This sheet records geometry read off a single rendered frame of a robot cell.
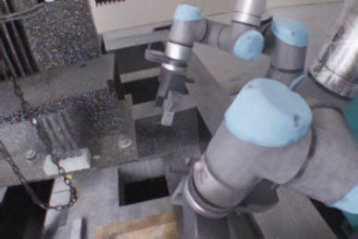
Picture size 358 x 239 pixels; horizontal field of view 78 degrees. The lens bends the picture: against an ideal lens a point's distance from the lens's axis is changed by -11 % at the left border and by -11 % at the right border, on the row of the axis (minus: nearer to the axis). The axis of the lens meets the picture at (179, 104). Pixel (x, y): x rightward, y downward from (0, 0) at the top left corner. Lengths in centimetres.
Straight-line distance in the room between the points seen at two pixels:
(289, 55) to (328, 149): 56
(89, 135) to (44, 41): 33
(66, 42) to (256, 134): 69
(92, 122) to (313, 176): 66
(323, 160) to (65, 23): 73
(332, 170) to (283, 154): 5
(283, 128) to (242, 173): 7
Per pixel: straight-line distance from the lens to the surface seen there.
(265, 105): 22
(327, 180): 28
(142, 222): 139
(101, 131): 81
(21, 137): 88
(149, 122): 91
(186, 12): 68
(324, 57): 36
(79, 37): 81
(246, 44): 62
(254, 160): 25
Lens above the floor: 115
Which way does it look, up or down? 32 degrees down
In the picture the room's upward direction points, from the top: 7 degrees counter-clockwise
